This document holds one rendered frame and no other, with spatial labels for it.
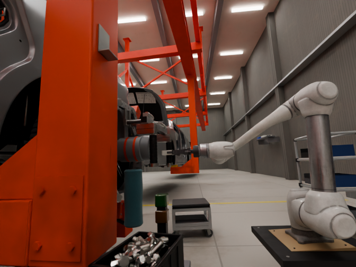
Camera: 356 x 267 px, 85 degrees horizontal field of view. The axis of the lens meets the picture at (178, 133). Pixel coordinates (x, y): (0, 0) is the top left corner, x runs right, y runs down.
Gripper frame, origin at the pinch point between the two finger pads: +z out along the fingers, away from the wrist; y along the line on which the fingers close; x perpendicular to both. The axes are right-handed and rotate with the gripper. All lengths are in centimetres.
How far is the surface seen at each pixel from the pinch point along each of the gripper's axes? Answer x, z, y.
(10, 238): -24, 25, -76
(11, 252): -28, 24, -76
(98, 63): 23, 4, -73
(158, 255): -28, -14, -74
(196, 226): -71, -8, 87
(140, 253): -26, -10, -77
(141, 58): 240, 118, 280
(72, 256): -28, 7, -76
